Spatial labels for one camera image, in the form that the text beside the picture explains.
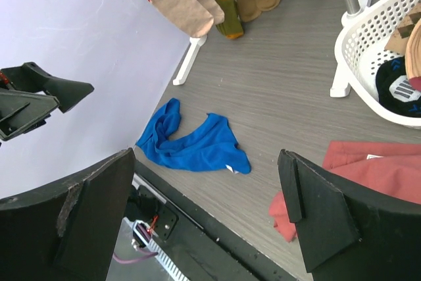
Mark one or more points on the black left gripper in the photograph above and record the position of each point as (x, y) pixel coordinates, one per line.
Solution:
(22, 111)

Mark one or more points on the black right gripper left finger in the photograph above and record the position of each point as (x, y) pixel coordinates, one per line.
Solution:
(67, 229)

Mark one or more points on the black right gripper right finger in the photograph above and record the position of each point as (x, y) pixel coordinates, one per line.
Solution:
(347, 231)

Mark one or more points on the black blue sport sock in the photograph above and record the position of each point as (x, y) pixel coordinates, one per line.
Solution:
(395, 92)

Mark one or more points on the maroon purple striped sock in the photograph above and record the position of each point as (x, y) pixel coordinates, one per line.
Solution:
(412, 58)

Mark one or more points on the red t-shirt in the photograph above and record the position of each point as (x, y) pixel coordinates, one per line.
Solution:
(389, 168)

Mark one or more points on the blue cloth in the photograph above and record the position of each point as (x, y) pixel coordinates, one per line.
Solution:
(210, 147)

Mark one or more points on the white perforated plastic basket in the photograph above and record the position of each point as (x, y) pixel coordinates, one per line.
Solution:
(360, 50)

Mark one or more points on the white metal drying rack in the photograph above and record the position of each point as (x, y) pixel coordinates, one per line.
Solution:
(352, 14)

